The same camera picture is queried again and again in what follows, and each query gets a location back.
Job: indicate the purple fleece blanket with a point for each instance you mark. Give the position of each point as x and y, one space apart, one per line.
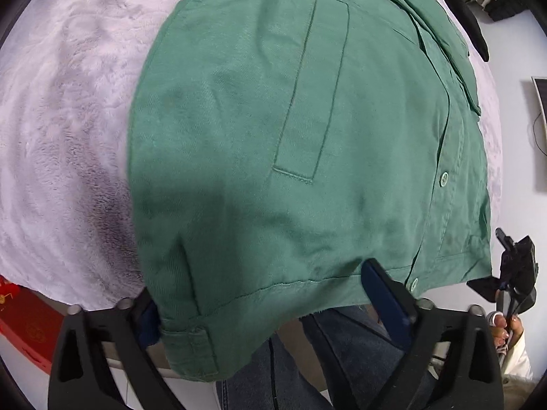
64 136

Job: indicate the person's right forearm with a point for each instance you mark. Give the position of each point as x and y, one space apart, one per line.
519 363

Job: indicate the flat monitor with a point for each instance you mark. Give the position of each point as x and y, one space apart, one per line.
542 102

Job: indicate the person's blue jeans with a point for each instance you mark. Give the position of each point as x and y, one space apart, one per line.
342 350

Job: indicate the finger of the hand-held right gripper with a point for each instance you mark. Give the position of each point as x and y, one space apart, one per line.
504 239
483 287

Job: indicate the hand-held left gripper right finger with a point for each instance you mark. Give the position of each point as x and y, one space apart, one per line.
386 303

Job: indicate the black folded garment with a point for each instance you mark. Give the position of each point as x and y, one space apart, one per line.
470 21

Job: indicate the red box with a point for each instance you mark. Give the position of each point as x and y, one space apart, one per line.
30 324

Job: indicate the person's right hand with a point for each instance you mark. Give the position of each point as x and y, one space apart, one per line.
510 329

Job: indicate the green work jacket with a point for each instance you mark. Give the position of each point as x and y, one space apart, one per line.
256 158

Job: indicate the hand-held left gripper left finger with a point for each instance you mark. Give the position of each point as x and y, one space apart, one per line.
147 324

